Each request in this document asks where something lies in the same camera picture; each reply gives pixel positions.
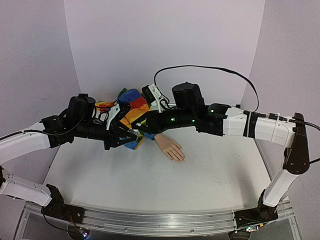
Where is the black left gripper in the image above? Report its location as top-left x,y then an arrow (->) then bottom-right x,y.
75,119 -> 136,151

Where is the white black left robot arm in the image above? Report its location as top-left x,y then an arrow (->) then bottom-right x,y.
0,93 -> 138,219

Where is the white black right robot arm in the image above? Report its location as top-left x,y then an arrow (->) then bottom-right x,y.
131,82 -> 310,227

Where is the rainbow striped cloth sleeve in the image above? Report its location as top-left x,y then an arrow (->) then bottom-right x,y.
95,88 -> 162,150

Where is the mannequin hand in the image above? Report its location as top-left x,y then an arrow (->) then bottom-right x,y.
154,134 -> 186,163

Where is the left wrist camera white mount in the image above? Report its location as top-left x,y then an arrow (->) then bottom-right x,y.
105,101 -> 131,130

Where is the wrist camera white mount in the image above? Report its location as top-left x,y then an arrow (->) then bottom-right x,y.
105,101 -> 131,130
141,84 -> 172,113

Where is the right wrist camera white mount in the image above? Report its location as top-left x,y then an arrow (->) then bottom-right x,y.
141,84 -> 172,113

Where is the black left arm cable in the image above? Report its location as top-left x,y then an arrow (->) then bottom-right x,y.
0,106 -> 106,141

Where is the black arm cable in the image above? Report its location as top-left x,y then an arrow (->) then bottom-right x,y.
153,65 -> 320,165
0,106 -> 106,141

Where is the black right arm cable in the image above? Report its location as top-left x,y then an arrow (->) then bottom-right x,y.
153,65 -> 320,165

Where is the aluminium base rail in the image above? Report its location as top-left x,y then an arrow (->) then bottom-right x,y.
14,200 -> 301,240

